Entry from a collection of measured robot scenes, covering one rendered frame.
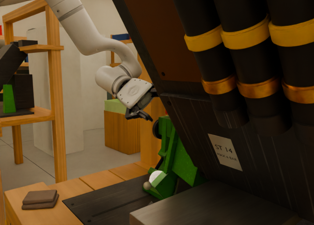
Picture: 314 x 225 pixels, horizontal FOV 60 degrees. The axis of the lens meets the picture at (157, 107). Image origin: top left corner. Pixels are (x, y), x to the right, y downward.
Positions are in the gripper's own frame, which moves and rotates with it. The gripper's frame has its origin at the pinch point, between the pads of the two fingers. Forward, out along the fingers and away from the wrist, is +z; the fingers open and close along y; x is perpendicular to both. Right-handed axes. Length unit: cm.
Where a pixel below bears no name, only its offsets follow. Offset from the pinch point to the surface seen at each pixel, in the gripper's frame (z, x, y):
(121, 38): -574, 293, 199
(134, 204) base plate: 0.4, 22.3, -25.7
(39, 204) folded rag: -16.0, 6.9, -45.3
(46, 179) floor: -223, 164, -101
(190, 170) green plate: 25.2, -4.7, -9.4
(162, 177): 19.7, -2.8, -14.2
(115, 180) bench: -22.5, 33.4, -26.3
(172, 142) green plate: 19.6, -8.4, -7.4
